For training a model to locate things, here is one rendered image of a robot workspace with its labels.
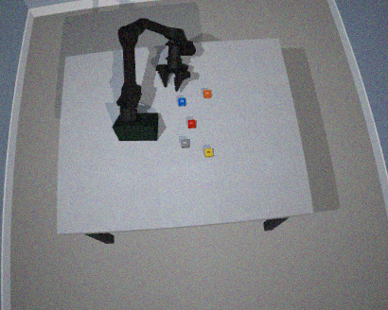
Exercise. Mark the red block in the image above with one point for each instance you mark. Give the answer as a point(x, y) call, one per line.
point(191, 124)

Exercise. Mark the yellow digit block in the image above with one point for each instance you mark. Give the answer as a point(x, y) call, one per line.
point(208, 152)

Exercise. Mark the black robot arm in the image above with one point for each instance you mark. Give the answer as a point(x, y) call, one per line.
point(178, 46)

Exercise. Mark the orange block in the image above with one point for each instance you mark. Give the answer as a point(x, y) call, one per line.
point(207, 94)

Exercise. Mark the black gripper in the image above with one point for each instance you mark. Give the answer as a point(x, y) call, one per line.
point(173, 68)

